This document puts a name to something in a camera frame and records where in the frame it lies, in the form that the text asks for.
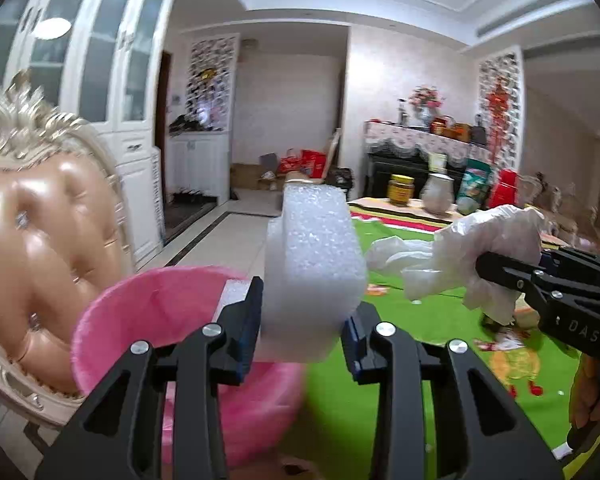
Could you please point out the white foam block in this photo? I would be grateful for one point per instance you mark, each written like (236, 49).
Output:
(310, 260)

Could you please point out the dark wooden door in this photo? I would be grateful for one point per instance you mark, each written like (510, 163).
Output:
(166, 135)

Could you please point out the white low cabinet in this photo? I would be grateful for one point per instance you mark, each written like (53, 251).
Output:
(200, 165)

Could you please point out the dark piano with lace cover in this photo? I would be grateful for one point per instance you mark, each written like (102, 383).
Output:
(410, 139)

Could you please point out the red knot wall hanging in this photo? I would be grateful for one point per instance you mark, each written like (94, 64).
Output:
(499, 110)

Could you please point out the red gift bag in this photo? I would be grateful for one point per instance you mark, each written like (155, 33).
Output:
(314, 164)
(290, 165)

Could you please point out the cardboard box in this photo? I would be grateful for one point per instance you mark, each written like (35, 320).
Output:
(244, 176)

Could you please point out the pink trash bag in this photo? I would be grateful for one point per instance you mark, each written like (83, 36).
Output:
(145, 310)

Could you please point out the white ceramic teapot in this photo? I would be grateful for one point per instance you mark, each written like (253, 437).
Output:
(436, 195)

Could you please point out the white glass-door cabinet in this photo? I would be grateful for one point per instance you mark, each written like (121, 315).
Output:
(105, 60)

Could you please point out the ornate cream leather chair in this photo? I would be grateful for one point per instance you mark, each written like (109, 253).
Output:
(45, 240)

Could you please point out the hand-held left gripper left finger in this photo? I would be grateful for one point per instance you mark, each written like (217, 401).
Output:
(252, 321)

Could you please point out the clear plastic bag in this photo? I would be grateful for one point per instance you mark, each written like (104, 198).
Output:
(485, 235)

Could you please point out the flower bouquet in vase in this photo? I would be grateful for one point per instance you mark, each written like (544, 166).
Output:
(425, 102)

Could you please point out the green snack bag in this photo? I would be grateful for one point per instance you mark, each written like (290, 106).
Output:
(474, 185)

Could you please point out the black bag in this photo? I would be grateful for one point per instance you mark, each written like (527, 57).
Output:
(340, 177)

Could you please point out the white lattice screen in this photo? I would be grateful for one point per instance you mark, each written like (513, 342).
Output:
(512, 90)
(212, 80)

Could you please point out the ornate cream sofa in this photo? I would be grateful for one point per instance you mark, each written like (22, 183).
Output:
(555, 197)

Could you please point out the red thermos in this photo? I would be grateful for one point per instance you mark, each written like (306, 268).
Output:
(505, 190)

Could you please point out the orange basket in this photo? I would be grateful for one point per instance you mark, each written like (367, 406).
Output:
(442, 126)

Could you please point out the black handbag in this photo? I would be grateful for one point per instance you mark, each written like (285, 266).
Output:
(478, 132)

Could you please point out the person's right hand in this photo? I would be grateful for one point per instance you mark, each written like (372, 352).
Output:
(587, 390)

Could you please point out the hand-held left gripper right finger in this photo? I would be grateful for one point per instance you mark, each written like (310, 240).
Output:
(352, 341)

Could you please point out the yellow-lidded jar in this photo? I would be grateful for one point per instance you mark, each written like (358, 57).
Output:
(400, 191)

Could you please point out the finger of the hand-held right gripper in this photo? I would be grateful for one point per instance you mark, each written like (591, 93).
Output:
(572, 259)
(505, 271)

